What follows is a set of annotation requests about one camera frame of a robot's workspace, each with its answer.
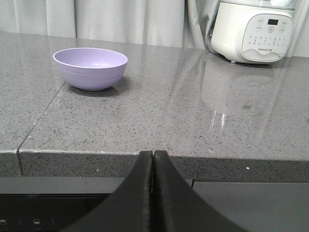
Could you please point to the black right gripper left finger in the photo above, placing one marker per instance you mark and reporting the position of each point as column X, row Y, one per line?
column 125, row 210

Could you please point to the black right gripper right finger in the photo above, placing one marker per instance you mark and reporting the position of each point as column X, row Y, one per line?
column 177, row 208

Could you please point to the lilac plastic bowl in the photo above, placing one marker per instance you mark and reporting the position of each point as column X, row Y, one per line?
column 90, row 69

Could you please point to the grey cabinet door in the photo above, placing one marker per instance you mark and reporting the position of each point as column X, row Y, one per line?
column 260, row 207

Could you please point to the black two-drawer sterilizer cabinet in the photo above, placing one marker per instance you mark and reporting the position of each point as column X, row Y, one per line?
column 45, row 212

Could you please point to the white pleated curtain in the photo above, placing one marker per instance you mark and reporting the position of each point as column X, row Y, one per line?
column 176, row 23

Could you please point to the white soy milk maker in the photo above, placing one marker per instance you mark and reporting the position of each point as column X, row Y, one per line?
column 253, row 31

